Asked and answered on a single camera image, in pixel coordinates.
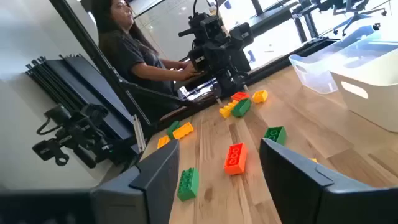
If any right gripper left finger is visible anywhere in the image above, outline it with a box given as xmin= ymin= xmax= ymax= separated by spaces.
xmin=90 ymin=139 xmax=181 ymax=224

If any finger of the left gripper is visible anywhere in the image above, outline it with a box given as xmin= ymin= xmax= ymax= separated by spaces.
xmin=214 ymin=86 xmax=225 ymax=106
xmin=238 ymin=77 xmax=250 ymax=93

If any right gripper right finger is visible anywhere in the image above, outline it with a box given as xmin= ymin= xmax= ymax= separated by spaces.
xmin=259 ymin=138 xmax=398 ymax=224

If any orange-red toy building block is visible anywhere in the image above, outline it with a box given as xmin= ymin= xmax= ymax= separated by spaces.
xmin=223 ymin=142 xmax=249 ymax=176
xmin=230 ymin=91 xmax=250 ymax=101

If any green toy building block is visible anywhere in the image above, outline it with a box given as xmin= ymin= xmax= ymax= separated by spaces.
xmin=165 ymin=120 xmax=181 ymax=140
xmin=230 ymin=98 xmax=252 ymax=118
xmin=263 ymin=125 xmax=288 ymax=146
xmin=177 ymin=167 xmax=200 ymax=202

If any black office desk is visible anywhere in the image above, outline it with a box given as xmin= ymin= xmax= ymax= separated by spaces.
xmin=248 ymin=0 xmax=321 ymax=44

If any person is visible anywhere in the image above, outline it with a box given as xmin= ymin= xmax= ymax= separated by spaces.
xmin=90 ymin=0 xmax=201 ymax=125

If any black office chair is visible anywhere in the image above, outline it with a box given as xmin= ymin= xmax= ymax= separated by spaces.
xmin=331 ymin=0 xmax=389 ymax=37

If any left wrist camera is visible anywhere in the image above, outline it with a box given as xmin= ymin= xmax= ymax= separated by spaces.
xmin=186 ymin=12 xmax=225 ymax=43

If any silver aluminium bracket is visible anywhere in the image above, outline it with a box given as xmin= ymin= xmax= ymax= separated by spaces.
xmin=132 ymin=114 xmax=147 ymax=154

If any clear plastic handled bin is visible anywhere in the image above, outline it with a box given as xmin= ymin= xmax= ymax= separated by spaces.
xmin=288 ymin=24 xmax=382 ymax=95

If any black camera mount assembly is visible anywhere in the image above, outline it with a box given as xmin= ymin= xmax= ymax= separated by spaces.
xmin=32 ymin=103 xmax=141 ymax=170

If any white plastic handled bin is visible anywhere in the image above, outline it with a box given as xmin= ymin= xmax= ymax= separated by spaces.
xmin=329 ymin=39 xmax=398 ymax=134

